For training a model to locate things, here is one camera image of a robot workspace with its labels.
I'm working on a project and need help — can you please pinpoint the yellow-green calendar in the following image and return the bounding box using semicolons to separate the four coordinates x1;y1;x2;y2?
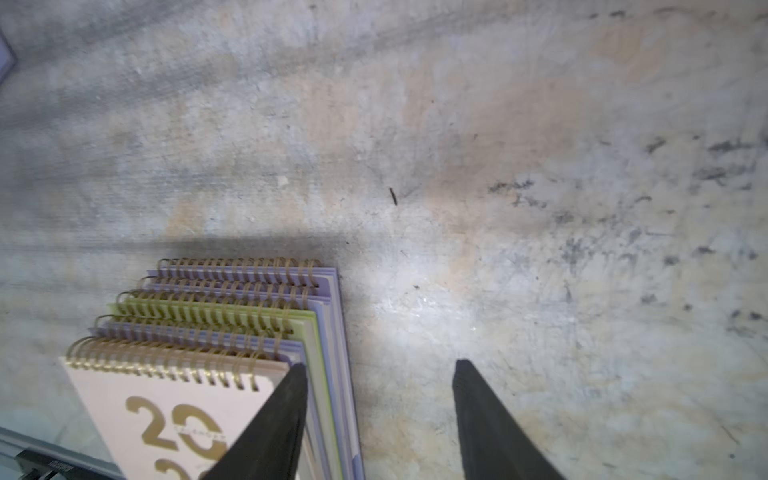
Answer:
109;292;344;479

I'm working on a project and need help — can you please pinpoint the purple calendar front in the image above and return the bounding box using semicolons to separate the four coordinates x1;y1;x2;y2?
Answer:
138;257;365;479

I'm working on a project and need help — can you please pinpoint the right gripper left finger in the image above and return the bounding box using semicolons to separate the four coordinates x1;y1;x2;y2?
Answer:
206;363;309;479

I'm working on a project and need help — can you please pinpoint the aluminium rail frame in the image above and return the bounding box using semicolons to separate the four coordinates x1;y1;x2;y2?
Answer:
1;428;124;480

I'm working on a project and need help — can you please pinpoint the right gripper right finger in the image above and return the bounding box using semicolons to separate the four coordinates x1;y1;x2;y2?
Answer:
452;359;564;480

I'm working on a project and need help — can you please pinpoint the pink calendar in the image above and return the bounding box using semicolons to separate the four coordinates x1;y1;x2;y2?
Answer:
60;336;319;479

